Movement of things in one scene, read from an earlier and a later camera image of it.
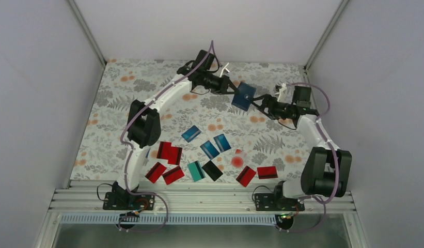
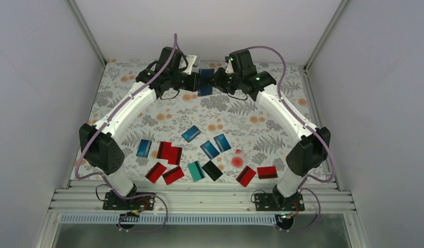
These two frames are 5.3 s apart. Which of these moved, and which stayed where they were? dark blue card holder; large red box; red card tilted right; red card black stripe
Moved: dark blue card holder
Stayed: large red box; red card black stripe; red card tilted right
